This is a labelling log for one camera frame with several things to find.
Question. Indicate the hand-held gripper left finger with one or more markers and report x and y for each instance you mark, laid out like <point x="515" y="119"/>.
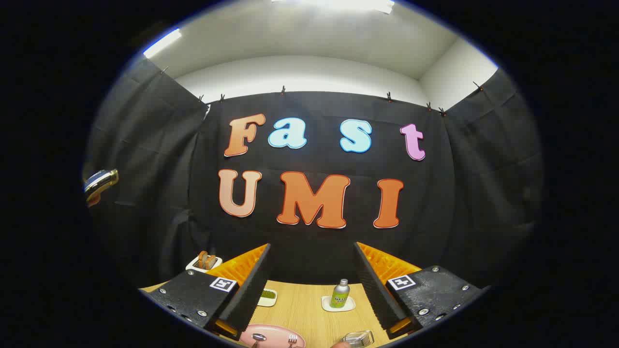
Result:
<point x="251" y="290"/>

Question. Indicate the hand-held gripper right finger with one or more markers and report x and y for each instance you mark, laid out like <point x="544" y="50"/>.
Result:
<point x="375" y="290"/>

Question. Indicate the pile of green beans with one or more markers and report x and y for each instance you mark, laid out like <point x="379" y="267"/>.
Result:
<point x="268" y="294"/>

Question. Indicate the white divided dish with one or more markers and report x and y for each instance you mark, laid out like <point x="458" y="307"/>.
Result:
<point x="267" y="302"/>

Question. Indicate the white square coaster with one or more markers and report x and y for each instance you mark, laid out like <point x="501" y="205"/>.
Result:
<point x="350" y="304"/>

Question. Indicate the green soda bottle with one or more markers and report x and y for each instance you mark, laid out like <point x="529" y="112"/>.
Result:
<point x="340" y="296"/>

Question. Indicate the pink round plate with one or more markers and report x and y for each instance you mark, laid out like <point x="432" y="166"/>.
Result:
<point x="275" y="333"/>

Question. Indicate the perforated metal basket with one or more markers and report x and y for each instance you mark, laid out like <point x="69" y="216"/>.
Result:
<point x="360" y="338"/>

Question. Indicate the toasted bread slices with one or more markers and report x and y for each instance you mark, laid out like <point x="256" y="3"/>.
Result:
<point x="207" y="260"/>

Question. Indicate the white toaster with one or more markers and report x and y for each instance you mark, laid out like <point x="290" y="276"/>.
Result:
<point x="193" y="264"/>

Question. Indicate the blue and gold object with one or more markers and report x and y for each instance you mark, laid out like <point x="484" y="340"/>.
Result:
<point x="100" y="182"/>

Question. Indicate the row of black cloth clips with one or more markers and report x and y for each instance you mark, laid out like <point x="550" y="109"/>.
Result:
<point x="283" y="90"/>

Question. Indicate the long ceiling light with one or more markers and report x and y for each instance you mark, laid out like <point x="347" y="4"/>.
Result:
<point x="162" y="42"/>

